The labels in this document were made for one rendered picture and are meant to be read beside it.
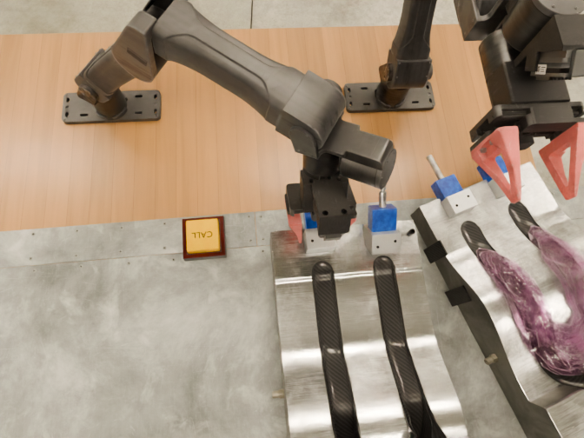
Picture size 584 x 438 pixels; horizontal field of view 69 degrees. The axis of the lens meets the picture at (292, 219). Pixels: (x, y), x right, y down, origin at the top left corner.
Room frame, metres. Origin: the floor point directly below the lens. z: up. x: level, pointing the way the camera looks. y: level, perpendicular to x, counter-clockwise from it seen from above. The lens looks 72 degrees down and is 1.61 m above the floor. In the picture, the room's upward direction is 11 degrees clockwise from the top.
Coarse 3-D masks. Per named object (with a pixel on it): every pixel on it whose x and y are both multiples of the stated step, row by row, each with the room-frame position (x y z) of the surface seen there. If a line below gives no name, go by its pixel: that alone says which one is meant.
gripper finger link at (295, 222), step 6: (288, 204) 0.23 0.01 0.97; (288, 210) 0.22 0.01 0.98; (288, 216) 0.21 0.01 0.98; (294, 216) 0.21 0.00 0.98; (300, 216) 0.21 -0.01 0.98; (294, 222) 0.20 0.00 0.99; (300, 222) 0.20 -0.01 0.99; (294, 228) 0.19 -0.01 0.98; (300, 228) 0.20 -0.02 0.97; (300, 234) 0.19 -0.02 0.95; (300, 240) 0.19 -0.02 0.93
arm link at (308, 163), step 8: (304, 160) 0.27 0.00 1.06; (312, 160) 0.27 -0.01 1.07; (320, 160) 0.26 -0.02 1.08; (328, 160) 0.27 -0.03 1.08; (336, 160) 0.27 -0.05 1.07; (304, 168) 0.26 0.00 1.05; (312, 168) 0.26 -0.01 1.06; (320, 168) 0.26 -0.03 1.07; (328, 168) 0.26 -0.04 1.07; (336, 168) 0.27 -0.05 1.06; (320, 176) 0.26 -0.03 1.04
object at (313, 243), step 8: (304, 216) 0.24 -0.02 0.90; (304, 224) 0.23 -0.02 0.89; (312, 224) 0.23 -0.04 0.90; (304, 232) 0.21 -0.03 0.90; (312, 232) 0.21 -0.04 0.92; (304, 240) 0.20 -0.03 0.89; (312, 240) 0.20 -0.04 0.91; (320, 240) 0.20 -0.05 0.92; (304, 248) 0.19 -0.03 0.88; (312, 248) 0.18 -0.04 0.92; (320, 248) 0.19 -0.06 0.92; (328, 248) 0.19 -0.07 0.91
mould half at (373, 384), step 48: (288, 240) 0.20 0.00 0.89; (336, 240) 0.21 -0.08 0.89; (288, 288) 0.11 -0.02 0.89; (336, 288) 0.13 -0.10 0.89; (288, 336) 0.04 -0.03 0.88; (432, 336) 0.08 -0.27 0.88; (288, 384) -0.04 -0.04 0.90; (384, 384) -0.01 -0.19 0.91; (432, 384) 0.01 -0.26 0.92; (288, 432) -0.11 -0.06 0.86; (384, 432) -0.07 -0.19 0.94
